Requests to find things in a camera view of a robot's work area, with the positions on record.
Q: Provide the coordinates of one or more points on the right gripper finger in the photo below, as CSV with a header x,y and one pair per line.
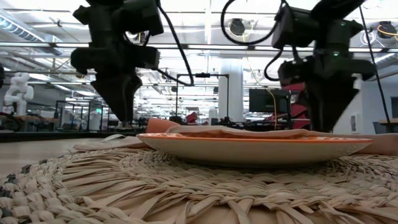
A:
x,y
320,105
339,102

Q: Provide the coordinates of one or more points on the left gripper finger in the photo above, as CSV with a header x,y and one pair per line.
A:
x,y
112,93
129,90

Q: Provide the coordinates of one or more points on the orange plastic cup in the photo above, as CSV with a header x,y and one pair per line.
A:
x,y
158,126

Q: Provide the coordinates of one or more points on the orange white patterned plate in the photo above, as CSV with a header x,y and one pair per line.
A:
x,y
248,152

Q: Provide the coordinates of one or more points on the beige cloth napkin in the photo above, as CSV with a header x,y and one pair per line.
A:
x,y
233,132

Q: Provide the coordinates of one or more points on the round woven straw placemat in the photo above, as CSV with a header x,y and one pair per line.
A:
x,y
155,193

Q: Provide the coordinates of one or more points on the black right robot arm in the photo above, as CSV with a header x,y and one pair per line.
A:
x,y
329,34

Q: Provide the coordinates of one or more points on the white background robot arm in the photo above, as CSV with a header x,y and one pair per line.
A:
x,y
20,93

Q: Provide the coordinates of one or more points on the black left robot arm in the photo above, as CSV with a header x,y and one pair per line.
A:
x,y
143,17

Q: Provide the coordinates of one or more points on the rack of red bins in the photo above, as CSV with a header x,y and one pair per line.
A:
x,y
297,110

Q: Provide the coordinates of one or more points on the black monitor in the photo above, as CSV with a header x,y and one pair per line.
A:
x,y
267,101

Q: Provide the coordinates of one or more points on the wooden background desk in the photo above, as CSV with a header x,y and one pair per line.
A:
x,y
388,121

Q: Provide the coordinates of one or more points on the black pole stand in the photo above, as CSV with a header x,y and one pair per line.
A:
x,y
202,75

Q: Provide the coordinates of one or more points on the cluttered background workbench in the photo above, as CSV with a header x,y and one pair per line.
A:
x,y
31,119

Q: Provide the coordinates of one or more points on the white building column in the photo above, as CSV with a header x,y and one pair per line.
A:
x,y
231,102

